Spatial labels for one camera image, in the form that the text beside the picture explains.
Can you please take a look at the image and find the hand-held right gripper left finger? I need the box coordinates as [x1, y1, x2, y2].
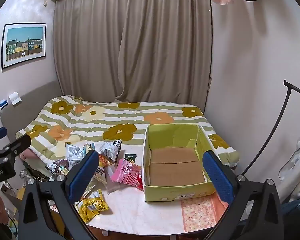
[17, 149, 100, 240]

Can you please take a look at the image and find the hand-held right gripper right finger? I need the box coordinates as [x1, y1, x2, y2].
[202, 150, 284, 240]

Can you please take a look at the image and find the white black print packet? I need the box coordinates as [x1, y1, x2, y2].
[91, 166, 108, 184]

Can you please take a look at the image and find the newspaper print snack packet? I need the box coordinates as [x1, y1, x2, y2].
[65, 142, 95, 167]

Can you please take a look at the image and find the gold snack packet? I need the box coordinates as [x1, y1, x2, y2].
[76, 189, 109, 223]

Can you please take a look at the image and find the silver snack packet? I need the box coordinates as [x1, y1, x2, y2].
[98, 139, 122, 160]

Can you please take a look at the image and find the green cardboard box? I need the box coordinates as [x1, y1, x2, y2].
[142, 123, 237, 203]

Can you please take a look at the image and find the pink snack packet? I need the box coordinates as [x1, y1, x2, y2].
[110, 158, 143, 190]

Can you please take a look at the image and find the red orange snack packet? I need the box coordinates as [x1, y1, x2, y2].
[99, 154, 115, 167]

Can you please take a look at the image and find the clear plastic packet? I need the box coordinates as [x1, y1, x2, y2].
[105, 165, 122, 194]

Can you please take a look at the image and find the white plastic cover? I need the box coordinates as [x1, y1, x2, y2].
[279, 110, 300, 200]

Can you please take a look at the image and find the floral striped blanket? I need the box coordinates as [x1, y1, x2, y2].
[16, 95, 240, 170]

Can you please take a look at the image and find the black lamp pole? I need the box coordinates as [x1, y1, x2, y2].
[240, 79, 300, 175]

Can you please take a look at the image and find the framed houses picture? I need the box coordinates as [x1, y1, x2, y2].
[1, 23, 47, 70]

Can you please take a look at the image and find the beige curtain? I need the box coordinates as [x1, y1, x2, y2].
[52, 0, 213, 103]

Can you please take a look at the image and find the black wall cable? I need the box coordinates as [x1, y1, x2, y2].
[209, 0, 214, 113]

